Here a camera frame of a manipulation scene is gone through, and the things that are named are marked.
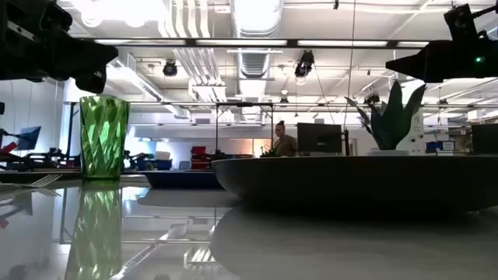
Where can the person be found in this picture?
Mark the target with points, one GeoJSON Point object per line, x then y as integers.
{"type": "Point", "coordinates": [285, 144]}

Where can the green spiky plant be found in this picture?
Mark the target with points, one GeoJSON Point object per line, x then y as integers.
{"type": "Point", "coordinates": [391, 124]}

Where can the red storage boxes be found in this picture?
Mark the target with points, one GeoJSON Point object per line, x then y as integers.
{"type": "Point", "coordinates": [198, 157]}

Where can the blue plastic tray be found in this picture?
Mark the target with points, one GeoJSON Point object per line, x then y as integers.
{"type": "Point", "coordinates": [183, 179]}

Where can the black metal stand frame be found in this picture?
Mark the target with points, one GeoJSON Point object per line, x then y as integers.
{"type": "Point", "coordinates": [244, 104]}

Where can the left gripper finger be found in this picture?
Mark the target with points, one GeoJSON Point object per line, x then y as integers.
{"type": "Point", "coordinates": [97, 54]}

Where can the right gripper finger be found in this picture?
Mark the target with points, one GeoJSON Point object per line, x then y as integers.
{"type": "Point", "coordinates": [412, 62]}

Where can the blue storage bin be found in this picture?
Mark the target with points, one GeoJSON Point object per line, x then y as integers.
{"type": "Point", "coordinates": [155, 164]}

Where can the white plant pot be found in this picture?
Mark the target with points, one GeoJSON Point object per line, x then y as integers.
{"type": "Point", "coordinates": [387, 152]}

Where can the dark grey round plate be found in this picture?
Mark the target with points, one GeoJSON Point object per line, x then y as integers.
{"type": "Point", "coordinates": [350, 183]}

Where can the black computer monitor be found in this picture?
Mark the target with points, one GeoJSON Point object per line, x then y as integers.
{"type": "Point", "coordinates": [319, 138]}
{"type": "Point", "coordinates": [485, 138]}

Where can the overhead light bar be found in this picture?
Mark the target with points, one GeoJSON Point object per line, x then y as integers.
{"type": "Point", "coordinates": [241, 43]}

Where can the black ceiling camera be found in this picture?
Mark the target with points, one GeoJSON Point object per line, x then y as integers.
{"type": "Point", "coordinates": [170, 68]}
{"type": "Point", "coordinates": [304, 64]}

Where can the silver ventilation duct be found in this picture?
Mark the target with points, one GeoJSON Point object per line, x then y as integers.
{"type": "Point", "coordinates": [254, 39]}

